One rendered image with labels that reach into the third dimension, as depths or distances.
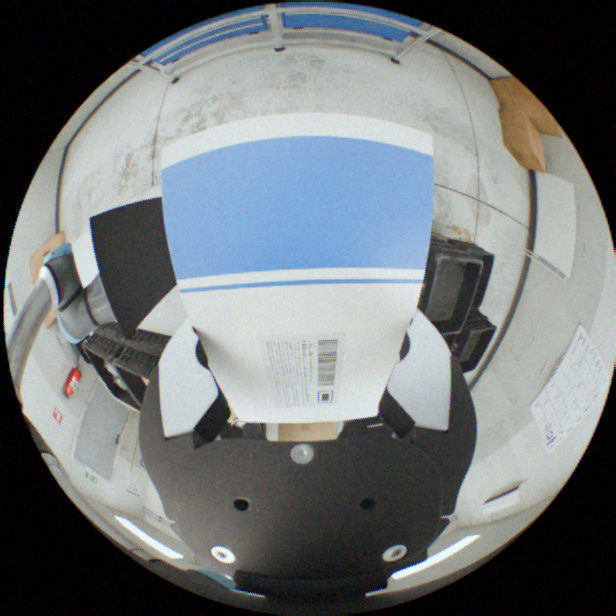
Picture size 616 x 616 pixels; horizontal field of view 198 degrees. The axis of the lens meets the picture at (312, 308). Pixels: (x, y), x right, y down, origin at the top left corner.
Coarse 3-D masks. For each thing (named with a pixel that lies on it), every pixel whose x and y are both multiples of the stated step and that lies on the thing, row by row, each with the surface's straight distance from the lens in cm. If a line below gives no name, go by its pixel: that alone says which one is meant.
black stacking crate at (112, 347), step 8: (96, 336) 108; (104, 336) 103; (96, 344) 104; (104, 344) 100; (112, 344) 97; (120, 344) 94; (88, 352) 114; (112, 352) 93; (96, 360) 118; (104, 360) 122; (96, 368) 119; (104, 368) 123; (104, 376) 124; (112, 376) 129; (112, 384) 130; (112, 392) 131; (120, 392) 131; (128, 392) 128; (128, 400) 125
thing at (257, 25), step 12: (228, 12) 150; (240, 12) 150; (204, 24) 155; (228, 24) 155; (240, 24) 158; (252, 24) 158; (264, 24) 159; (168, 36) 161; (180, 36) 162; (192, 36) 162; (204, 36) 164; (216, 36) 165; (228, 36) 166; (156, 48) 168; (168, 48) 168; (180, 48) 172; (192, 48) 173; (156, 60) 179; (168, 60) 180
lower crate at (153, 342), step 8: (136, 336) 92; (144, 336) 91; (152, 336) 89; (160, 336) 87; (168, 336) 85; (128, 344) 89; (136, 344) 87; (144, 344) 87; (152, 344) 85; (160, 344) 84; (152, 352) 80; (160, 352) 78
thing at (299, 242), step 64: (256, 128) 9; (320, 128) 9; (384, 128) 9; (192, 192) 9; (256, 192) 8; (320, 192) 8; (384, 192) 9; (192, 256) 10; (256, 256) 9; (320, 256) 8; (384, 256) 9; (192, 320) 11; (256, 320) 10; (320, 320) 10; (384, 320) 11; (256, 384) 14; (320, 384) 13; (384, 384) 15
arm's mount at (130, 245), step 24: (96, 216) 48; (120, 216) 52; (144, 216) 58; (96, 240) 47; (120, 240) 51; (144, 240) 57; (120, 264) 50; (144, 264) 56; (168, 264) 64; (120, 288) 49; (144, 288) 55; (168, 288) 63; (120, 312) 49; (144, 312) 54
